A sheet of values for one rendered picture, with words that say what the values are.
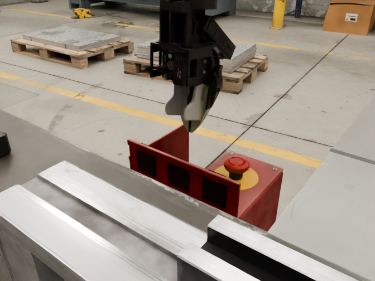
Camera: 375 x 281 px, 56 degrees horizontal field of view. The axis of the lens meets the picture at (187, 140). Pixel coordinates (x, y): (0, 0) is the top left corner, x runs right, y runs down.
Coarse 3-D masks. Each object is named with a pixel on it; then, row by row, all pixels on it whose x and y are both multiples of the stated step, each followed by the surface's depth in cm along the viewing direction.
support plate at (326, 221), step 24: (360, 120) 24; (336, 144) 21; (360, 144) 21; (336, 168) 19; (360, 168) 19; (312, 192) 17; (336, 192) 17; (360, 192) 17; (288, 216) 16; (312, 216) 16; (336, 216) 16; (360, 216) 16; (288, 240) 14; (312, 240) 14; (336, 240) 14; (360, 240) 14; (336, 264) 13; (360, 264) 13
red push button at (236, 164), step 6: (228, 162) 55; (234, 162) 55; (240, 162) 55; (246, 162) 55; (228, 168) 54; (234, 168) 54; (240, 168) 54; (246, 168) 54; (234, 174) 55; (240, 174) 55
